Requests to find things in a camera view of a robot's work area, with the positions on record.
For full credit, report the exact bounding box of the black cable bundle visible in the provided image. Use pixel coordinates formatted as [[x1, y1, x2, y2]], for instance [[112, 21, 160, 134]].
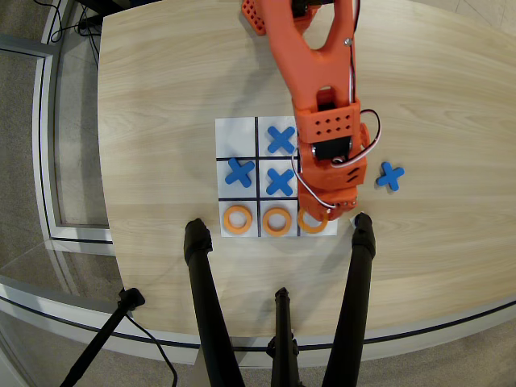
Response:
[[47, 0, 102, 53]]

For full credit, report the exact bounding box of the thick black tripod leg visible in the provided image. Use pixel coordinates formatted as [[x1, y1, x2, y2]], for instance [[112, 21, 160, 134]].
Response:
[[183, 218, 247, 387], [321, 212, 377, 387]]

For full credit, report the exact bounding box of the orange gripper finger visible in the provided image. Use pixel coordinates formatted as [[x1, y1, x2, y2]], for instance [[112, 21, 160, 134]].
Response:
[[322, 196, 359, 222], [298, 192, 328, 217]]

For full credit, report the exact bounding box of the black floor cable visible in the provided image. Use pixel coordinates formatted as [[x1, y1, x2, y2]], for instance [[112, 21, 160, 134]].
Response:
[[124, 314, 179, 387]]

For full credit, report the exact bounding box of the short black tripod leg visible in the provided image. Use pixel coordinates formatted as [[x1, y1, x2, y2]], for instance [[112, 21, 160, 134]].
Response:
[[265, 286, 302, 387]]

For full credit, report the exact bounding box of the orange foam ring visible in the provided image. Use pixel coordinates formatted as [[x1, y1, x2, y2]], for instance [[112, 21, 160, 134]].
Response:
[[222, 204, 254, 235], [298, 207, 329, 235], [261, 206, 293, 237]]

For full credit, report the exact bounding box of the blue foam cross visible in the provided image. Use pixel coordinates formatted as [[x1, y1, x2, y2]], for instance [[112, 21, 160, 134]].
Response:
[[375, 161, 406, 193], [265, 167, 296, 198], [266, 125, 300, 155], [224, 157, 256, 188]]

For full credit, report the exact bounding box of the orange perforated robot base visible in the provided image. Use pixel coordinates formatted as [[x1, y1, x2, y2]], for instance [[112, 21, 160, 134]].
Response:
[[240, 0, 268, 37]]

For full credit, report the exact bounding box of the thin black stand pole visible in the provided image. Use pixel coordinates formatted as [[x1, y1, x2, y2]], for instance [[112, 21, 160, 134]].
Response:
[[59, 287, 146, 387]]

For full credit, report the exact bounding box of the white tic-tac-toe board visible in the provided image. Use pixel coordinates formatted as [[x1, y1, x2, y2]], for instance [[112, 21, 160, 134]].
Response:
[[214, 115, 339, 239]]

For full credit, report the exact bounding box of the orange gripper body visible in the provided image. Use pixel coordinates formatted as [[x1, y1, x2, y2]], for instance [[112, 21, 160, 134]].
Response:
[[297, 123, 371, 211]]

